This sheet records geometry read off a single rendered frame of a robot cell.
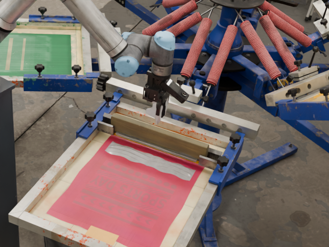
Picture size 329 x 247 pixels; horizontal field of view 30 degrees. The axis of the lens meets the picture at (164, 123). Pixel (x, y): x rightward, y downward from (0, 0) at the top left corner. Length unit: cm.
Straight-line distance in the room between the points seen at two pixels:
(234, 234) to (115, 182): 137
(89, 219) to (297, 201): 194
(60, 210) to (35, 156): 173
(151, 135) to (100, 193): 33
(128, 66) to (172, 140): 44
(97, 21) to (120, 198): 64
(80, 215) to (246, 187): 184
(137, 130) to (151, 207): 36
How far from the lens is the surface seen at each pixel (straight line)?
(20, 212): 213
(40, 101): 437
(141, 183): 230
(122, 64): 206
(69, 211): 218
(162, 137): 239
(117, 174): 233
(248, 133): 253
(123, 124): 244
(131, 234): 211
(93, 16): 203
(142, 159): 240
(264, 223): 364
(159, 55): 218
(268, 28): 292
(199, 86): 272
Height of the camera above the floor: 249
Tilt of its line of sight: 36 degrees down
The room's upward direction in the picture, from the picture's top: 8 degrees clockwise
